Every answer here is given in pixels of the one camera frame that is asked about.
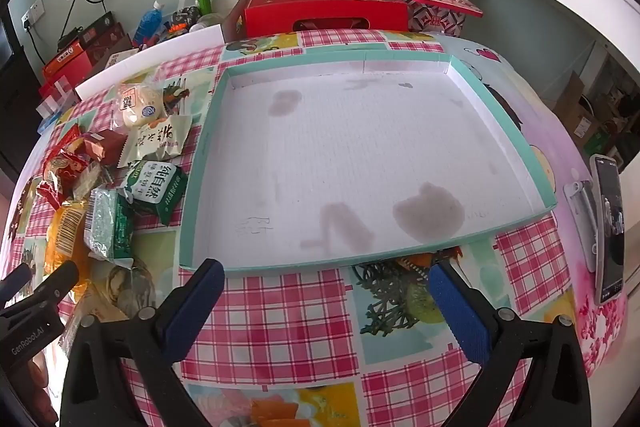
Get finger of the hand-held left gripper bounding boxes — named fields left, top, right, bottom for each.
left=0, top=266, right=31, bottom=303
left=5, top=261, right=81, bottom=315

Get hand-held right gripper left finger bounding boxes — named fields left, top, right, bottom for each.
left=60, top=258, right=226, bottom=427

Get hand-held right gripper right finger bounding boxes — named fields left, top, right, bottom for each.
left=430, top=259, right=593, bottom=427

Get yellow bread packet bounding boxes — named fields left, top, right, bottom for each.
left=44, top=202, right=98, bottom=290

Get round pie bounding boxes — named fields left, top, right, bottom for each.
left=97, top=257, right=157, bottom=323

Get green clear-window snack packet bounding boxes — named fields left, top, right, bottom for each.
left=89, top=188, right=136, bottom=264

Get small red snack packet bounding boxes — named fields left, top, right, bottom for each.
left=34, top=178, right=63, bottom=210

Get green white snack packet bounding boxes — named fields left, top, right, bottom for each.
left=124, top=159, right=189, bottom=228

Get red printed snack packet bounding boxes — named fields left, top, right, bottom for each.
left=42, top=149, right=91, bottom=198

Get brown red snack packet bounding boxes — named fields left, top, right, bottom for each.
left=81, top=130, right=129, bottom=166

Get white rice cracker packet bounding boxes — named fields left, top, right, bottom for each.
left=118, top=114, right=193, bottom=168

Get round bun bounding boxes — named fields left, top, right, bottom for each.
left=111, top=82, right=171, bottom=131

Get teal cardboard tray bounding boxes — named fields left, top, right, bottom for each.
left=177, top=53, right=558, bottom=272

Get person's left hand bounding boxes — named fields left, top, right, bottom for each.
left=27, top=352, right=56, bottom=415

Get pink checkered tablecloth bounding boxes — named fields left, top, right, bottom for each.
left=0, top=29, right=628, bottom=427

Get white phone stand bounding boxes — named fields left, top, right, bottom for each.
left=564, top=181, right=601, bottom=273

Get smartphone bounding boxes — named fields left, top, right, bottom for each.
left=590, top=153, right=627, bottom=306

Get clear plastic box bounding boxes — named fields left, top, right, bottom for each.
left=37, top=77, right=81, bottom=118

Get orange red box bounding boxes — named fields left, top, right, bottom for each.
left=42, top=39, right=93, bottom=80

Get cardboard boxes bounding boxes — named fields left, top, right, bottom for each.
left=550, top=72, right=640, bottom=168

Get printed cardboard box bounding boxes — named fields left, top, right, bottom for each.
left=107, top=49, right=138, bottom=68

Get dark brown box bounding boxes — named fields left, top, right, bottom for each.
left=77, top=12, right=133, bottom=62

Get blue liquid bottle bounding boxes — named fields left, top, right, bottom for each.
left=132, top=1, right=166, bottom=45

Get clear plastic container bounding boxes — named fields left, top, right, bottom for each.
left=190, top=12, right=223, bottom=32

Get colourful toy pile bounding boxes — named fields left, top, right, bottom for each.
left=167, top=6, right=201, bottom=35

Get red white patterned box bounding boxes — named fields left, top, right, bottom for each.
left=407, top=4, right=468, bottom=38

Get red gift box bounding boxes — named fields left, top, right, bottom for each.
left=243, top=0, right=410, bottom=36

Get white wall socket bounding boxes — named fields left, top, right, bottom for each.
left=21, top=0, right=47, bottom=30

